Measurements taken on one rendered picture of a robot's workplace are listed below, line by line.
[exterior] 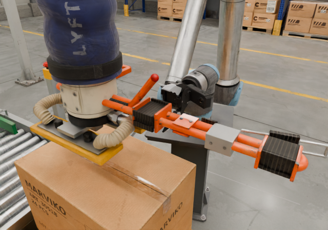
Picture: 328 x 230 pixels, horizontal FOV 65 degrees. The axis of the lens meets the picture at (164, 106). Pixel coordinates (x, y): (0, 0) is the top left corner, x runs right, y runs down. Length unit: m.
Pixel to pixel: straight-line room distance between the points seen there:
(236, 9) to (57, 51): 0.80
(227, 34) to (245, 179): 1.46
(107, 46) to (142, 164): 0.48
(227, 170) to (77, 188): 1.71
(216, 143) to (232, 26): 0.74
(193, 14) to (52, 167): 0.83
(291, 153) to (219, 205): 1.58
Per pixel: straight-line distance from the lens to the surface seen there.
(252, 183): 2.40
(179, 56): 1.10
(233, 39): 1.30
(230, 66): 1.37
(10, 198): 1.65
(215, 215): 2.10
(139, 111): 0.71
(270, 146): 0.63
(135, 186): 0.95
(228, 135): 0.65
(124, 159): 1.05
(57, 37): 0.76
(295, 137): 0.69
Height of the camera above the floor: 1.62
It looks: 29 degrees down
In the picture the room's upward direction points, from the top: straight up
